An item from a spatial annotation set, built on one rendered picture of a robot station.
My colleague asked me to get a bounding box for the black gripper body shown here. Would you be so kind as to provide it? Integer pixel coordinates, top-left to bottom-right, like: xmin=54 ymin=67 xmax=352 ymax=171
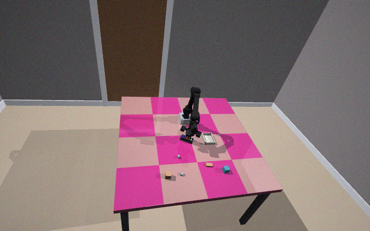
xmin=180 ymin=125 xmax=201 ymax=138

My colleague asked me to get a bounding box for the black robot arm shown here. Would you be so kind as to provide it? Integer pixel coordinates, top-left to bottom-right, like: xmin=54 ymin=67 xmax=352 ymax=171
xmin=182 ymin=87 xmax=201 ymax=137

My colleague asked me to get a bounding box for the tan cube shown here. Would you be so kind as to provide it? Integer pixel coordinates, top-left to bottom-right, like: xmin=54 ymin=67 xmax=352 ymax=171
xmin=165 ymin=171 xmax=172 ymax=179

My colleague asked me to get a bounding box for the blue cube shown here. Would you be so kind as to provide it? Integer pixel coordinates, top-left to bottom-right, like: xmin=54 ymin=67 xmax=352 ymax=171
xmin=222 ymin=166 xmax=230 ymax=173

